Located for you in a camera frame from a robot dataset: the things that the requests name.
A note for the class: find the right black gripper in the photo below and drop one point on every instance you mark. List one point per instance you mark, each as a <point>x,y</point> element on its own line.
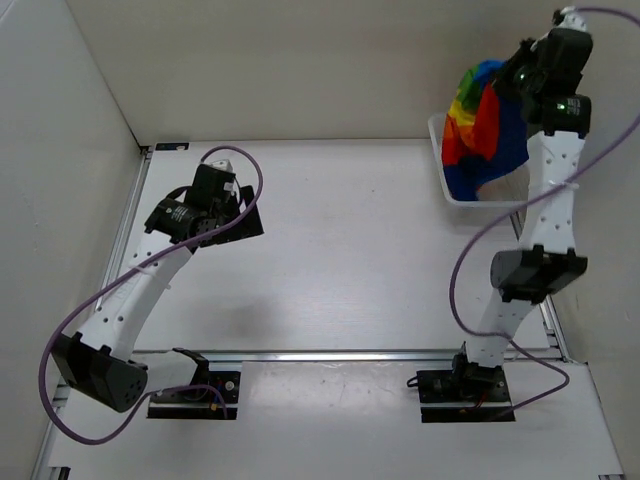
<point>501,83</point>

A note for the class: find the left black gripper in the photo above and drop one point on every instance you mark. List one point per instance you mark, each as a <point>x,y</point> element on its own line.
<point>246,227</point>

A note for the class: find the rainbow striped shorts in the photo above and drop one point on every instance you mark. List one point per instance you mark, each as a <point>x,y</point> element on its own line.
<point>484,135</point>

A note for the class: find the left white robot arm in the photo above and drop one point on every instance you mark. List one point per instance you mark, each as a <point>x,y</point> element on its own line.
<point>96,360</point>

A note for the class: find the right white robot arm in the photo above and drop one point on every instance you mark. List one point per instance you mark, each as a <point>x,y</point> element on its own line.
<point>544,261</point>

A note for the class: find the dark label sticker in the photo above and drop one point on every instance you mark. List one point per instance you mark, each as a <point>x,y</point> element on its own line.
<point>172,146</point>

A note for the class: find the white plastic mesh basket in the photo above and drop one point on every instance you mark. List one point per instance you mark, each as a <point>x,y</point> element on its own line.
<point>503,193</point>

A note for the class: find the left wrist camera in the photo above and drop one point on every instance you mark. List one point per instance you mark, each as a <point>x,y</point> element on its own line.
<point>223,165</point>

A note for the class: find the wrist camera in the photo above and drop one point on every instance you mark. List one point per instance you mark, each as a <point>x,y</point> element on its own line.
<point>223,165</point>
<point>569,18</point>

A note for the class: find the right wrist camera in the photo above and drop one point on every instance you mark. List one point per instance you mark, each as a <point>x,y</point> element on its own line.
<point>569,18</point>

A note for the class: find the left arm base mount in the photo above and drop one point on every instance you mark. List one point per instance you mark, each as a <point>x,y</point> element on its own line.
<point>185,385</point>

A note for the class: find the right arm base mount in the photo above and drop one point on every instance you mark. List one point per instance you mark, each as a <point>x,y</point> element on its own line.
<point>464,393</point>

